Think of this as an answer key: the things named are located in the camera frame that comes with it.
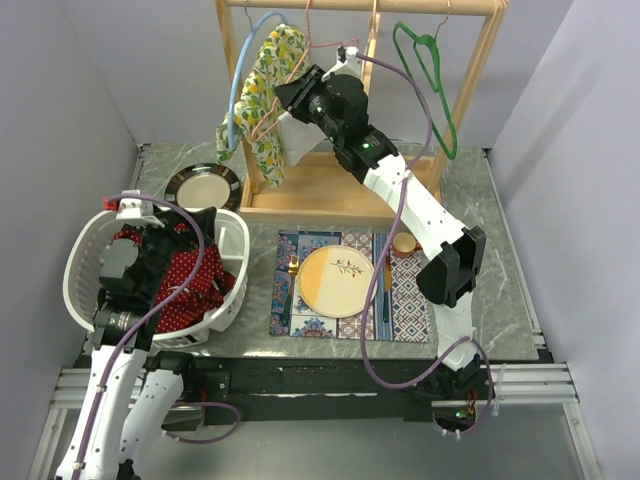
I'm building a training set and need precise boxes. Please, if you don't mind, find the patterned placemat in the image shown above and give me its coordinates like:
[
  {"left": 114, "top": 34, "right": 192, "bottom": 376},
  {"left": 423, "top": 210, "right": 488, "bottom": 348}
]
[{"left": 270, "top": 230, "right": 431, "bottom": 343}]

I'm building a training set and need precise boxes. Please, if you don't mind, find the light grey garment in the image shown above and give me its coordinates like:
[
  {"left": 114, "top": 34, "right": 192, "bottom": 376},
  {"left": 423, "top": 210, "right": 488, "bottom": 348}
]
[{"left": 277, "top": 112, "right": 326, "bottom": 167}]

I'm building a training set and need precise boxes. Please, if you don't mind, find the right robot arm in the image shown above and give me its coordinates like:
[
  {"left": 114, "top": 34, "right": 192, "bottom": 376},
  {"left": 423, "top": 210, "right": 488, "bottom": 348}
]
[{"left": 275, "top": 66, "right": 487, "bottom": 399}]

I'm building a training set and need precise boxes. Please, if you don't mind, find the beige wooden hanger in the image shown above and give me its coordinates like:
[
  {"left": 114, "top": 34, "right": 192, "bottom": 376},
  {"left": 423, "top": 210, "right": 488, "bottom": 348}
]
[{"left": 361, "top": 0, "right": 380, "bottom": 93}]

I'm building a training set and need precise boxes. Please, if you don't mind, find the black rimmed plate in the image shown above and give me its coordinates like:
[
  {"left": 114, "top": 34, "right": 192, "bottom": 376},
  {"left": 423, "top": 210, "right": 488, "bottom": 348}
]
[{"left": 163, "top": 163, "right": 242, "bottom": 210}]

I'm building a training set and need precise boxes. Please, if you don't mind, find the blue plastic hanger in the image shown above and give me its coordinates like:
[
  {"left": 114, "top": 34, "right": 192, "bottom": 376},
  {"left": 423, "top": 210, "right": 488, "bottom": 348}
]
[{"left": 227, "top": 11, "right": 287, "bottom": 150}]

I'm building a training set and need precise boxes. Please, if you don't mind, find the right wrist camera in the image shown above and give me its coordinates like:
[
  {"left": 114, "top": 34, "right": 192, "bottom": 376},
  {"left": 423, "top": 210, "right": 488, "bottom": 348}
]
[{"left": 322, "top": 46, "right": 361, "bottom": 82}]

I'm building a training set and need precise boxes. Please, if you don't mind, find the orange cream plate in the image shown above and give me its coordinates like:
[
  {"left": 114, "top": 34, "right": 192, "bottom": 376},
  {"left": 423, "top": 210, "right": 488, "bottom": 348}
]
[{"left": 297, "top": 245, "right": 374, "bottom": 318}]

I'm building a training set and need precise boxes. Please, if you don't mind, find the lemon print garment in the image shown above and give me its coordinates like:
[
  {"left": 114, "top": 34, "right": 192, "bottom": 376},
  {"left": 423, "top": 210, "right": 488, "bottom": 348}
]
[{"left": 216, "top": 24, "right": 310, "bottom": 187}]

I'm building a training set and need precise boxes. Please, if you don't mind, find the white laundry basket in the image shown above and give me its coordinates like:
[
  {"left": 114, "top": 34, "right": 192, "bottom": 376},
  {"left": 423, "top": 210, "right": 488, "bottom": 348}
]
[{"left": 62, "top": 209, "right": 250, "bottom": 349}]

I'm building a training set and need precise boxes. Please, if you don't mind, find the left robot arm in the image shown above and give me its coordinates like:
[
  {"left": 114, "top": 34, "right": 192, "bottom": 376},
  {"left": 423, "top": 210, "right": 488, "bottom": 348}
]
[{"left": 55, "top": 199, "right": 216, "bottom": 479}]

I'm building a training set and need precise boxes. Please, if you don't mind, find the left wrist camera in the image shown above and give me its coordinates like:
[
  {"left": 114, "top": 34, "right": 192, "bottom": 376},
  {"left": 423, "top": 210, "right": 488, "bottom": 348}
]
[{"left": 103, "top": 198, "right": 164, "bottom": 228}]

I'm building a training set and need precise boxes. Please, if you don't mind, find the wooden clothes rack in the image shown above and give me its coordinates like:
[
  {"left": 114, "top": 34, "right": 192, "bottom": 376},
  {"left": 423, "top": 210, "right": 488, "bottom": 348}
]
[{"left": 240, "top": 0, "right": 509, "bottom": 226}]

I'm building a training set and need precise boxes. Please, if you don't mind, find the black base frame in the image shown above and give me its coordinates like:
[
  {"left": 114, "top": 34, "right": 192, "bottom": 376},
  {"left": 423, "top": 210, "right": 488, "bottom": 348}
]
[{"left": 139, "top": 351, "right": 523, "bottom": 425}]

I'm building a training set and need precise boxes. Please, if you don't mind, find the knife with green handle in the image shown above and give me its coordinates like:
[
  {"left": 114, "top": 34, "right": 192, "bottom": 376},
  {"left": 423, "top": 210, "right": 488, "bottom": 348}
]
[{"left": 382, "top": 254, "right": 392, "bottom": 324}]

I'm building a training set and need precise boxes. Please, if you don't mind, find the gold fork green handle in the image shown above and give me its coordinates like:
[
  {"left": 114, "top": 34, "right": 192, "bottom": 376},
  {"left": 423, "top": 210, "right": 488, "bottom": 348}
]
[{"left": 280, "top": 255, "right": 300, "bottom": 326}]

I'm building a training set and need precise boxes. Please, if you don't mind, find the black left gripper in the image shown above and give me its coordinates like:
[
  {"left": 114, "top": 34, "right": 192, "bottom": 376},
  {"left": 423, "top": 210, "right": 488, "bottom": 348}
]
[{"left": 130, "top": 205, "right": 215, "bottom": 298}]

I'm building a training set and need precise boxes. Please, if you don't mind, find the red polka dot garment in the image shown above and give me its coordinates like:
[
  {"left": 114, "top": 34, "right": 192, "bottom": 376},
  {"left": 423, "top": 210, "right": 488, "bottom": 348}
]
[{"left": 112, "top": 224, "right": 237, "bottom": 335}]

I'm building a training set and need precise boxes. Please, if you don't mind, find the green velvet hanger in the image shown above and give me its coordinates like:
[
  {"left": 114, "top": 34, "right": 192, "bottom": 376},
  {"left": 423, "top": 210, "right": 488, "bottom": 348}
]
[{"left": 392, "top": 21, "right": 458, "bottom": 160}]

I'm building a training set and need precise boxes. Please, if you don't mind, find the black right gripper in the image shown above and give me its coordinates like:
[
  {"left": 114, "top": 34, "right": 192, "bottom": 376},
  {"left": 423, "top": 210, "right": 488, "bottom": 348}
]
[{"left": 273, "top": 65, "right": 342, "bottom": 145}]

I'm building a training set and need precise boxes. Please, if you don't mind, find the orange cup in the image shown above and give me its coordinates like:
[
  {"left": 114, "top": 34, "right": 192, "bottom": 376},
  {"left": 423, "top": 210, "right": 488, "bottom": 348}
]
[{"left": 391, "top": 232, "right": 422, "bottom": 258}]

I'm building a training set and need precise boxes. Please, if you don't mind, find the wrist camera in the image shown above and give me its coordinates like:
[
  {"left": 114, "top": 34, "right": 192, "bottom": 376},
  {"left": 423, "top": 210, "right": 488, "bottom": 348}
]
[
  {"left": 103, "top": 198, "right": 164, "bottom": 228},
  {"left": 322, "top": 46, "right": 361, "bottom": 82}
]

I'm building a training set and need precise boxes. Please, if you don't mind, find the pink wire hanger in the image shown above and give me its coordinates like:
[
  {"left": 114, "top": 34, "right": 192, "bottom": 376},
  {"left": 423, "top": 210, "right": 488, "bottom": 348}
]
[{"left": 250, "top": 0, "right": 360, "bottom": 141}]

